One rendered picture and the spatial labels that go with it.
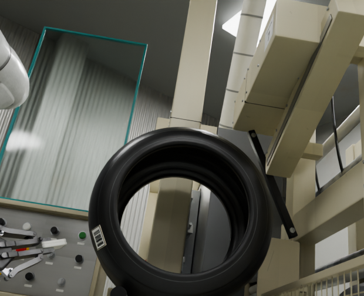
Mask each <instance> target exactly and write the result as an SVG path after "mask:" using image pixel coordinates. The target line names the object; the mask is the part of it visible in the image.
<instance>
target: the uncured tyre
mask: <svg viewBox="0 0 364 296"><path fill-rule="evenodd" d="M170 177H179V178H184V179H189V180H193V181H196V182H198V183H200V184H202V185H203V186H205V187H206V188H208V189H209V190H210V191H212V192H213V193H214V194H215V195H216V196H217V198H218V199H219V201H220V202H221V203H222V205H223V206H224V208H225V211H226V213H227V216H228V219H229V223H230V243H229V246H228V250H227V253H226V255H225V257H224V259H223V261H222V263H221V264H220V265H218V266H216V267H214V268H212V269H210V270H207V271H203V272H200V273H192V274H180V273H173V272H169V271H165V270H162V269H160V268H157V267H155V266H153V265H151V264H150V263H148V262H147V261H145V260H144V259H142V258H141V257H140V256H139V255H138V254H137V253H136V252H135V251H134V250H133V249H132V248H131V246H130V245H129V244H128V242H127V240H126V239H125V237H124V235H123V233H122V230H121V228H120V226H121V221H122V217H123V213H124V210H125V208H126V206H127V204H128V203H129V201H130V200H131V198H132V197H133V196H134V195H135V194H136V193H137V192H138V191H139V190H140V189H142V188H143V187H144V186H146V185H148V184H149V183H151V182H154V181H156V180H160V179H165V178H170ZM88 223H89V233H90V238H91V241H92V244H93V248H94V250H95V252H96V255H97V257H98V259H99V261H100V263H101V266H102V268H103V269H104V271H105V273H106V275H107V276H108V277H109V279H110V280H111V282H112V283H113V284H114V285H115V286H116V287H117V286H121V287H123V288H124V289H125V290H126V292H127V296H233V295H234V294H236V293H237V292H238V291H239V290H241V289H242V288H243V287H244V286H246V285H247V284H248V283H249V282H250V280H251V279H252V278H253V277H254V275H255V274H256V273H257V271H258V270H259V268H260V267H261V265H262V263H263V262H264V259H265V257H266V255H267V252H268V249H269V245H270V242H271V237H272V228H273V210H272V203H271V198H270V195H269V191H268V188H267V185H266V183H265V181H264V179H263V177H262V175H261V173H260V172H259V170H258V169H257V167H256V166H255V164H254V163H253V162H252V161H251V159H250V158H249V157H248V156H247V155H246V154H245V153H244V152H243V151H242V150H240V149H239V148H238V147H237V146H236V145H234V144H232V143H231V142H229V141H228V140H226V139H224V138H223V137H221V136H219V135H216V134H214V133H211V132H208V131H205V130H201V129H196V128H192V127H167V128H162V129H157V130H153V131H150V132H147V133H145V134H142V135H140V136H138V137H136V138H134V139H133V140H131V141H129V142H128V143H126V144H125V145H124V146H122V147H121V148H120V149H119V150H118V151H117V152H116V153H115V154H114V155H113V156H112V157H111V158H110V159H109V161H108V162H107V163H106V164H105V166H104V168H103V169H102V171H101V172H100V174H99V175H98V177H97V179H96V182H95V185H94V186H93V190H92V193H91V196H90V201H89V211H88ZM98 225H100V226H101V229H102V232H103V236H104V238H105V242H106V245H105V246H104V247H102V248H101V249H99V250H97V248H96V244H95V241H94V238H93V235H92V232H91V230H93V229H94V228H95V227H97V226H98Z"/></svg>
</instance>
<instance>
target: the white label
mask: <svg viewBox="0 0 364 296"><path fill-rule="evenodd" d="M91 232H92V235H93V238H94V241H95V244H96V248H97V250H99V249H101V248H102V247H104V246H105V245H106V242H105V238H104V236H103V232H102V229H101V226H100V225H98V226H97V227H95V228H94V229H93V230H91Z"/></svg>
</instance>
